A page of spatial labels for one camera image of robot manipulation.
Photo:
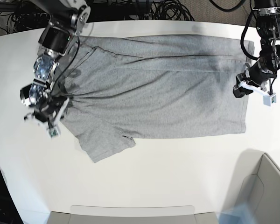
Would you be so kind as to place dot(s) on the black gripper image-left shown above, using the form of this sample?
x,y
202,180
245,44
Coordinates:
x,y
49,111

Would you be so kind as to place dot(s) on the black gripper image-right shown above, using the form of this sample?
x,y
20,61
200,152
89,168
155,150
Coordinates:
x,y
254,79

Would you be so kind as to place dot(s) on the grey T-shirt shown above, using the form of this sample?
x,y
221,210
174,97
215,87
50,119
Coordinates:
x,y
151,87

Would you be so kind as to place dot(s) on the grey box right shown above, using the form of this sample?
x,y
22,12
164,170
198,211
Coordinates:
x,y
262,192

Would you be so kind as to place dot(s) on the blue translucent object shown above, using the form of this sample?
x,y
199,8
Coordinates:
x,y
240,214

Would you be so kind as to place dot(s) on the grey chair backrest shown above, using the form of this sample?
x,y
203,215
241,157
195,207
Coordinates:
x,y
118,215

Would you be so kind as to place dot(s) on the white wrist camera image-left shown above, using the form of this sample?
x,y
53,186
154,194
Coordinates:
x,y
53,131

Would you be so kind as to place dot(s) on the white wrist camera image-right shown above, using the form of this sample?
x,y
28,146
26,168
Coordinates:
x,y
269,99

